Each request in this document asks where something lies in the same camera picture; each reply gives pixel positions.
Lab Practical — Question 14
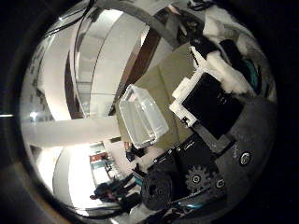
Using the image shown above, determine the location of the clear plastic storage container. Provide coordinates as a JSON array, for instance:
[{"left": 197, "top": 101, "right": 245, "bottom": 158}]
[{"left": 118, "top": 83, "right": 170, "bottom": 149}]

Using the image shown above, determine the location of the black floor equipment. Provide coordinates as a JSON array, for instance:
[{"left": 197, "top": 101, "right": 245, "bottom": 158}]
[{"left": 123, "top": 141, "right": 147, "bottom": 162}]

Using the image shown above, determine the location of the person in dark clothes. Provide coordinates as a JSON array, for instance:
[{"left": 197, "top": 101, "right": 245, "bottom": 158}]
[{"left": 89, "top": 174, "right": 141, "bottom": 206}]

